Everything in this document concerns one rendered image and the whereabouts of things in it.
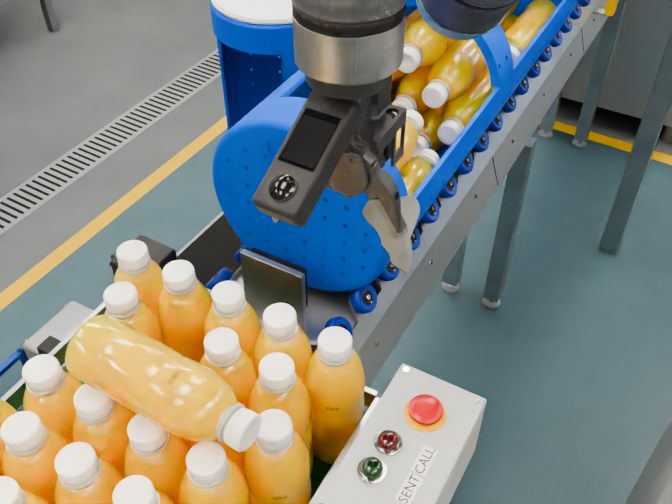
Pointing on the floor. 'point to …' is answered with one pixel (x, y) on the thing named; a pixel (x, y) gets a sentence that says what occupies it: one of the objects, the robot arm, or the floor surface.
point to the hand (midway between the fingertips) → (336, 251)
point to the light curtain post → (640, 154)
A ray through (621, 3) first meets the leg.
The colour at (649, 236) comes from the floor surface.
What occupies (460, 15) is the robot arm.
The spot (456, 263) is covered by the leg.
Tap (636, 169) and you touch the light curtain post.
